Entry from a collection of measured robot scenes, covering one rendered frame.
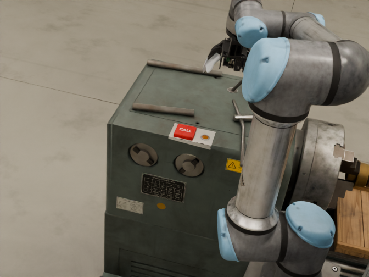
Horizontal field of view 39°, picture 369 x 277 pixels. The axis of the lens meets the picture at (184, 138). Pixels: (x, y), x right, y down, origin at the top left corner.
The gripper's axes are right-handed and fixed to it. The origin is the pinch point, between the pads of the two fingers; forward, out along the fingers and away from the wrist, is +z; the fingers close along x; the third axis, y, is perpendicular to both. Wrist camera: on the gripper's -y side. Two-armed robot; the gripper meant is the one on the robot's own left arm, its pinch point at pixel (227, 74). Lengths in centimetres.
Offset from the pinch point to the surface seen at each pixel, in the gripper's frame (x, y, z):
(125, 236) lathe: -26, 29, 60
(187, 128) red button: -9.7, 14.0, 11.8
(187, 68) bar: -12.2, -22.4, 21.1
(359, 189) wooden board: 62, -3, 53
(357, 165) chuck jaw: 49, 8, 25
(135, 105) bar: -27.1, 5.9, 13.9
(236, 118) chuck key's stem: 5.7, 5.7, 13.2
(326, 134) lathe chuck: 36.4, 4.1, 16.4
